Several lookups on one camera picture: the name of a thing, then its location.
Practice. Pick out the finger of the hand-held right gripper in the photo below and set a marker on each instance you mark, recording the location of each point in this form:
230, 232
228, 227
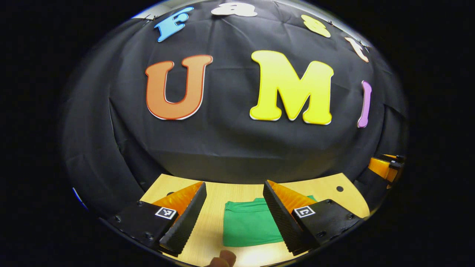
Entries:
399, 159
378, 167

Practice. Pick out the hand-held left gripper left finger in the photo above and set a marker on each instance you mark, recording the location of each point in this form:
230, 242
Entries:
189, 218

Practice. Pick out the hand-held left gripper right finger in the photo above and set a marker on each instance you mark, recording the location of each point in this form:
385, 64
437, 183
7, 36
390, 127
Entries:
278, 218

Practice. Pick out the green T-shirt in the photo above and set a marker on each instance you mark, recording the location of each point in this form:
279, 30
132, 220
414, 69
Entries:
248, 222

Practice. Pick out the black backdrop cloth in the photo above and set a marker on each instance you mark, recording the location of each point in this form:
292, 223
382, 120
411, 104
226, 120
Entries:
230, 148

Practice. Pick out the white printed strip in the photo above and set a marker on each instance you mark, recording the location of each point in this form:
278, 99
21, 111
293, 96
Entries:
78, 198

